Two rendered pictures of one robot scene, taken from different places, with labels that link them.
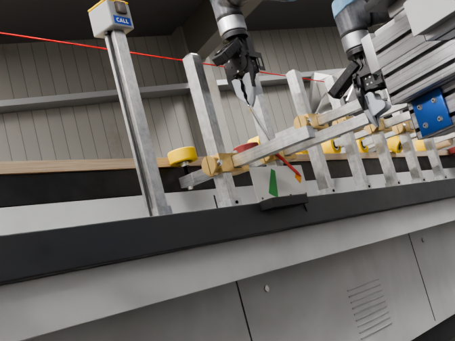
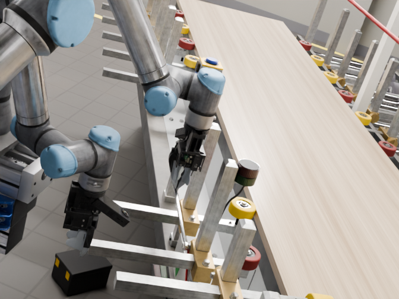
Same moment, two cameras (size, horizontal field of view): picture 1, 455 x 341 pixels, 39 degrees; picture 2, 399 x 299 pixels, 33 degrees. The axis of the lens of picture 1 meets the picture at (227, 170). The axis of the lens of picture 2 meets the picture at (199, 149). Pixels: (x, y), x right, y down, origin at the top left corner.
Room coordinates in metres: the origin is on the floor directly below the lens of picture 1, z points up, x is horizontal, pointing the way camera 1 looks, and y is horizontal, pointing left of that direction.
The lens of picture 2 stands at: (2.68, -1.43, 1.88)
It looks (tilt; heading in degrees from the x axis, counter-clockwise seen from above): 25 degrees down; 127
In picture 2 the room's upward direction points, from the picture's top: 18 degrees clockwise
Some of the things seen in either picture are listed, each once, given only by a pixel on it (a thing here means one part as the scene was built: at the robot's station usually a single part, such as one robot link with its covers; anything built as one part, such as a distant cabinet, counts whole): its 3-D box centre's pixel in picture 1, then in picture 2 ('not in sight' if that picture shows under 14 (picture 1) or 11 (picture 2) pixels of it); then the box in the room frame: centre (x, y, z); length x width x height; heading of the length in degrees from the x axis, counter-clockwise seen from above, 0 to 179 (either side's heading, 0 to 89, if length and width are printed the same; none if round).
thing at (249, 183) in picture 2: not in sight; (244, 176); (1.85, -0.10, 1.11); 0.06 x 0.06 x 0.02
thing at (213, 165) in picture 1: (225, 164); (187, 216); (1.64, 0.00, 0.82); 0.13 x 0.06 x 0.05; 142
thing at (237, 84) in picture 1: (246, 94); (186, 178); (1.67, -0.10, 1.00); 0.06 x 0.03 x 0.09; 142
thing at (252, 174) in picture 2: not in sight; (247, 168); (1.85, -0.10, 1.13); 0.06 x 0.06 x 0.02
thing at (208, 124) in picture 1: (212, 139); (192, 193); (1.62, 0.02, 0.89); 0.03 x 0.03 x 0.48; 52
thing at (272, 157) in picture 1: (275, 153); (201, 259); (1.84, -0.15, 0.84); 0.13 x 0.06 x 0.05; 142
